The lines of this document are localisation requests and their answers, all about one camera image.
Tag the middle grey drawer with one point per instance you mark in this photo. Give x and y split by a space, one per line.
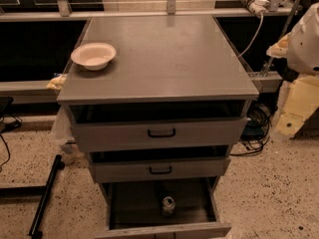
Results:
129 171

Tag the grey drawer cabinet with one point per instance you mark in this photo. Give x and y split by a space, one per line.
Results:
165 69

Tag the black metal floor bar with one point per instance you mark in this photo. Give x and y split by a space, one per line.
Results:
57 165

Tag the grey drawer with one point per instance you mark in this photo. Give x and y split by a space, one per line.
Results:
134 211
92 137
129 171

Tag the yellow crumpled wrapper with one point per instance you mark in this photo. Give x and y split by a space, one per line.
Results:
57 83

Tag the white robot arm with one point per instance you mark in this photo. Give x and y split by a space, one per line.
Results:
300 48

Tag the white power strip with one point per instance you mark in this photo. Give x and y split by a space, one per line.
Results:
256 7

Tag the bottom grey drawer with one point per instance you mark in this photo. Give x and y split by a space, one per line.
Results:
134 211

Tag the grey metal frame rail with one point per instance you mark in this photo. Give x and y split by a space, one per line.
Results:
36 91

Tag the top grey drawer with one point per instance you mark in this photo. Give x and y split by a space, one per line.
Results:
92 137

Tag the white paper bowl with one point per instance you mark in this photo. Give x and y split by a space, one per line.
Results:
93 56

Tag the silver 7up can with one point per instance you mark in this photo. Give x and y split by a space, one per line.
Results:
167 206

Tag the clear plastic bag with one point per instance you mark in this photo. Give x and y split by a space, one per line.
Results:
60 132

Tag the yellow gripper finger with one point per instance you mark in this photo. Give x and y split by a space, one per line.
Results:
297 102
279 49

